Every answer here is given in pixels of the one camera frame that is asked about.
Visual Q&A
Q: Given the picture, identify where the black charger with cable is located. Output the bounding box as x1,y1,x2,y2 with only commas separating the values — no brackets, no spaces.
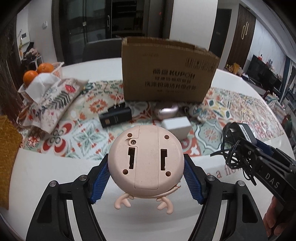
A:
210,122,257,185

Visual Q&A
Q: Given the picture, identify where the silver computer mouse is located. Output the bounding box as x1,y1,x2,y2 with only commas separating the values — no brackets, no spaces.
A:
154,102,179,121

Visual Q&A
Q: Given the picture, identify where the pink round deer toy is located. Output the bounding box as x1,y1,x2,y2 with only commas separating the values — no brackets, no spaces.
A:
108,125,185,214

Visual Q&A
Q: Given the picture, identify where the black bike light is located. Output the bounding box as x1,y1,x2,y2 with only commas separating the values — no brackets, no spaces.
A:
98,103,132,128

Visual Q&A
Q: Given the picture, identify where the person's right hand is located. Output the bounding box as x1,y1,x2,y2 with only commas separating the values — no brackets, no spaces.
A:
263,196,287,237

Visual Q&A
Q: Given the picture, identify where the small white patterned object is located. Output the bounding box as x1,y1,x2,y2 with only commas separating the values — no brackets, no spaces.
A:
189,105,208,123

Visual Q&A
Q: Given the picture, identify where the black tv cabinet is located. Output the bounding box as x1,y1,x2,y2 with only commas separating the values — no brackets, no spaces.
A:
246,55,281,92

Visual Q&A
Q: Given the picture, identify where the white rectangular power adapter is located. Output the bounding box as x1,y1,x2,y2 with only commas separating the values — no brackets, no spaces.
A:
161,116,192,141

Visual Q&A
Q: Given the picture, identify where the woven yellow placemat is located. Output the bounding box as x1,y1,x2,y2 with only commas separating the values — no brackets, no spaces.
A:
0,115,23,210

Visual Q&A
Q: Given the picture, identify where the floral fabric tissue cover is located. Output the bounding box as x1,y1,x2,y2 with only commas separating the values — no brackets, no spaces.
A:
22,78,88,133

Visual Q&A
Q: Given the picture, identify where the patterned table runner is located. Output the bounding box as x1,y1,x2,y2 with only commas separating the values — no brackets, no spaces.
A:
18,79,285,162

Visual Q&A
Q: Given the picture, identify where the brown wooden door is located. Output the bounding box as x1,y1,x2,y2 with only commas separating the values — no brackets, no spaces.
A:
227,4,256,68

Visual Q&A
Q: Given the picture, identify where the brown cardboard box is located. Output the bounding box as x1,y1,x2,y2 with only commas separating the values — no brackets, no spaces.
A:
121,37,220,103

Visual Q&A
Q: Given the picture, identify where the white plastic fruit basket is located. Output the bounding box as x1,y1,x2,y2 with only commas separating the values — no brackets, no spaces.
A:
18,62,64,103

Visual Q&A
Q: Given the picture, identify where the white tissue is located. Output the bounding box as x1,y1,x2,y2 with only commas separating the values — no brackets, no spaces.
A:
25,73,61,103

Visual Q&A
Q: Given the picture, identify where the orange fruit front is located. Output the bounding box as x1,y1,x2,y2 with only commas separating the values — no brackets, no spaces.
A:
23,70,39,87

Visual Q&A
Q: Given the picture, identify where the orange fruit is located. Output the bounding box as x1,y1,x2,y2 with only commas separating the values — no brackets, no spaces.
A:
23,70,39,87
37,63,55,74

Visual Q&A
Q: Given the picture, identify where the orange fruit back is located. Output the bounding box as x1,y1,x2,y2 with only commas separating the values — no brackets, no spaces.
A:
37,63,55,74

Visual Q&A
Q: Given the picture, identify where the white shelf with clutter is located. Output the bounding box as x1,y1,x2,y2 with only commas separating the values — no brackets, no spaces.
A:
21,42,43,72

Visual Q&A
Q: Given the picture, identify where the dark grey chair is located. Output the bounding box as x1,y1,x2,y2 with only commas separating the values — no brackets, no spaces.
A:
82,38,122,62

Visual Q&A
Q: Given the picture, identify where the dark glass sliding door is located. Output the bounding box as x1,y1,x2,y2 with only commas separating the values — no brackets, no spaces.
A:
52,0,174,65

